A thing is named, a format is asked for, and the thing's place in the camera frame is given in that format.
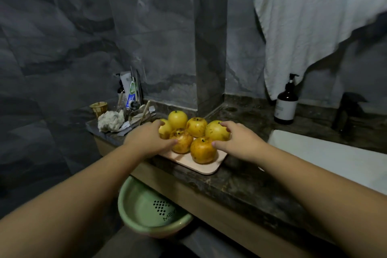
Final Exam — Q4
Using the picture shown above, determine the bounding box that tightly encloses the white hanging towel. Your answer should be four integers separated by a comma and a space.
253, 0, 387, 101

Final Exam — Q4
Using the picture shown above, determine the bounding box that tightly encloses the black faucet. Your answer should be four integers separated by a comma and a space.
331, 92, 368, 135

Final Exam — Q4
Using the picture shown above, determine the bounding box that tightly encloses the gold cup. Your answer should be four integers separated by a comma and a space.
89, 101, 110, 118

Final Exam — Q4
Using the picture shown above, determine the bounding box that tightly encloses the person's right hand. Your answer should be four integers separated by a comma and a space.
212, 121, 267, 164

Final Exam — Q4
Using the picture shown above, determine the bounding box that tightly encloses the beige plastic tray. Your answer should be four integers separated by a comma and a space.
158, 128, 229, 176

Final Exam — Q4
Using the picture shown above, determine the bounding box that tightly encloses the white toothpaste tube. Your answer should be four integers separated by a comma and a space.
121, 70, 143, 112

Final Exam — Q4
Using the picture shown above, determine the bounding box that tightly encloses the dark soap pump bottle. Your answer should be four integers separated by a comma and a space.
273, 73, 301, 125

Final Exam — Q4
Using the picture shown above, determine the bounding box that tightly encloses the person's left hand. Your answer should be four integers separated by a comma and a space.
124, 121, 179, 160

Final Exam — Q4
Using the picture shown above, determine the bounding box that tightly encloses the white sink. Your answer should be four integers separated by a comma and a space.
268, 129, 387, 195

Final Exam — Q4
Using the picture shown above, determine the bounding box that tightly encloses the light green plastic bin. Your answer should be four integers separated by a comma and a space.
117, 175, 194, 239

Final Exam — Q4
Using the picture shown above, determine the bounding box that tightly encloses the clear glass mug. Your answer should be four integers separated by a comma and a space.
134, 108, 157, 129

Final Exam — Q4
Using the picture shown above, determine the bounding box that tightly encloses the person's right forearm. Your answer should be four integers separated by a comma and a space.
253, 145, 387, 258

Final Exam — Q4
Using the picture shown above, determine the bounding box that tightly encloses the person's left forearm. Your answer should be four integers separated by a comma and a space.
0, 143, 143, 258

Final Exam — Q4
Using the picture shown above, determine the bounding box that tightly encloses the crumpled white rag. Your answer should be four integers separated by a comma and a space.
97, 110, 126, 134

